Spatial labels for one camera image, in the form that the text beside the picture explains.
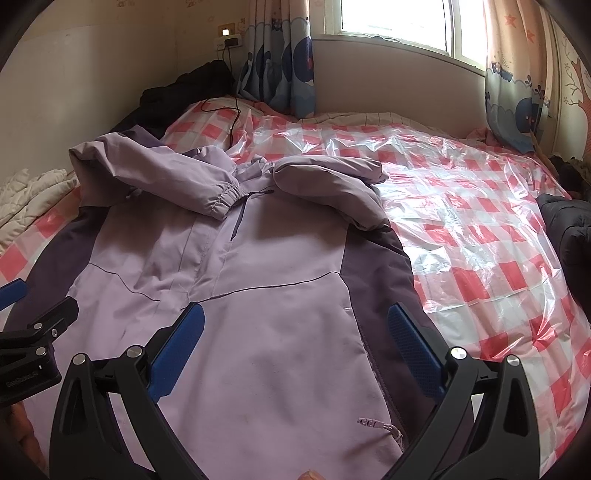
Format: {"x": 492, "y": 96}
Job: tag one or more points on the red checked plastic-covered bedspread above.
{"x": 466, "y": 213}

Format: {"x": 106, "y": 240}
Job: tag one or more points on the black puffer jacket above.
{"x": 568, "y": 227}

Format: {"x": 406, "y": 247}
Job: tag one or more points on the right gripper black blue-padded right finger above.
{"x": 504, "y": 440}

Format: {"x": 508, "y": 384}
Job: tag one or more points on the left cartoon print curtain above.
{"x": 279, "y": 63}

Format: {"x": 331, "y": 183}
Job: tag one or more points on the lilac and purple jacket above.
{"x": 295, "y": 264}

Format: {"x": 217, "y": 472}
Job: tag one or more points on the white wall switch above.
{"x": 226, "y": 30}

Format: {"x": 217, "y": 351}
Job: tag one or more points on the right cartoon print curtain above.
{"x": 519, "y": 71}

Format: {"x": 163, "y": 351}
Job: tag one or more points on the cream quilted blanket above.
{"x": 24, "y": 199}

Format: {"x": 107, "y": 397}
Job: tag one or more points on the bright window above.
{"x": 456, "y": 28}

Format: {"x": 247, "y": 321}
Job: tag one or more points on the black clothing pile at headboard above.
{"x": 159, "y": 107}

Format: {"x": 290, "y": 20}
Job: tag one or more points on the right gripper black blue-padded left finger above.
{"x": 86, "y": 442}

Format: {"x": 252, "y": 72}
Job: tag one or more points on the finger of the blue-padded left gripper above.
{"x": 12, "y": 292}

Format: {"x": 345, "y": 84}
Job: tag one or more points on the cartoon print curtain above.
{"x": 519, "y": 71}
{"x": 279, "y": 63}

